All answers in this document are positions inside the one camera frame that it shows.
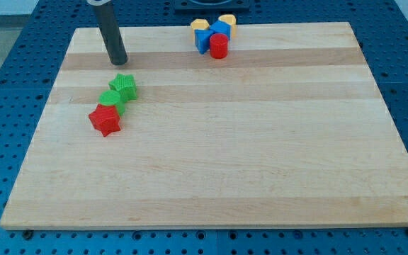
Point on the light wooden board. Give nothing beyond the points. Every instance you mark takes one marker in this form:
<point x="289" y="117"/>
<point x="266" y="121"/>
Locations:
<point x="290" y="130"/>

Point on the blue triangle block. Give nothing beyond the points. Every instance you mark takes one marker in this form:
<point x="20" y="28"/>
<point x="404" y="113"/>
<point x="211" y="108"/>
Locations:
<point x="202" y="40"/>

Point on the green star block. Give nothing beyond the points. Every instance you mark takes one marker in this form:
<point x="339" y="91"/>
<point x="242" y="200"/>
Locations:
<point x="125" y="85"/>

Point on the yellow heart block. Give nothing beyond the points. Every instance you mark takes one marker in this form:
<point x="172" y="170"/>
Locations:
<point x="231" y="20"/>

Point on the green circle block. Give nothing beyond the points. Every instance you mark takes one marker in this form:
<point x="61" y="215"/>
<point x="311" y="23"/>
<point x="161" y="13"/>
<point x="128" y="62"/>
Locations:
<point x="112" y="98"/>

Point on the blue cube block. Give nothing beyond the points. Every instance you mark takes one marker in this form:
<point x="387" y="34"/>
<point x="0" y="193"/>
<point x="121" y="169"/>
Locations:
<point x="221" y="27"/>

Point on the yellow pentagon block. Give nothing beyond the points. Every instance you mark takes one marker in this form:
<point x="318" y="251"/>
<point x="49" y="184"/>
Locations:
<point x="198" y="24"/>

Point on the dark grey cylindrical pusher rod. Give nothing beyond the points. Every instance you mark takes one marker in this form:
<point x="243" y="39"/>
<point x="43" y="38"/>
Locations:
<point x="110" y="32"/>

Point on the red cylinder block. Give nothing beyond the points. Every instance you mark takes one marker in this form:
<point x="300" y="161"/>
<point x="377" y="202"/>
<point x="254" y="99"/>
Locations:
<point x="218" y="45"/>

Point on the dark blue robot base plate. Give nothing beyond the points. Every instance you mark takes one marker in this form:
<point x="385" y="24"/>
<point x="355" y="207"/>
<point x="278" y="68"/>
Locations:
<point x="186" y="6"/>

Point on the red star block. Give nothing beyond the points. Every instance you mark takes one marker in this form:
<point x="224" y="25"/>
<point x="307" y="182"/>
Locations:
<point x="105" y="119"/>

